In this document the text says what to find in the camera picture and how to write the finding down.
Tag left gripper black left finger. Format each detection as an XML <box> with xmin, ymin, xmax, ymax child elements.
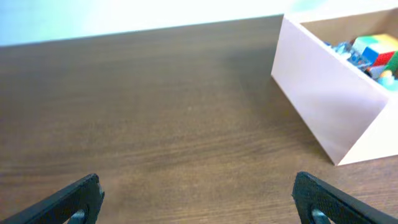
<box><xmin>1</xmin><ymin>174</ymin><xmax>104</xmax><ymax>224</ymax></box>

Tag white open cardboard box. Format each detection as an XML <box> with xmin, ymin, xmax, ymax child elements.
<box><xmin>271</xmin><ymin>4</ymin><xmax>397</xmax><ymax>166</ymax></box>

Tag blue orange duck toy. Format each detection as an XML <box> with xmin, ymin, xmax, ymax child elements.
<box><xmin>377</xmin><ymin>70</ymin><xmax>397</xmax><ymax>91</ymax></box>

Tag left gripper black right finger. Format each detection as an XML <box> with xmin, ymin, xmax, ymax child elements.
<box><xmin>292</xmin><ymin>172</ymin><xmax>397</xmax><ymax>224</ymax></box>

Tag multicolour puzzle cube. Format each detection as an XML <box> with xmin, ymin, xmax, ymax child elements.
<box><xmin>352</xmin><ymin>34</ymin><xmax>397</xmax><ymax>72</ymax></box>

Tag red toy fire truck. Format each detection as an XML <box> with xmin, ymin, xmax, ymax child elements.
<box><xmin>324</xmin><ymin>42</ymin><xmax>386</xmax><ymax>79</ymax></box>

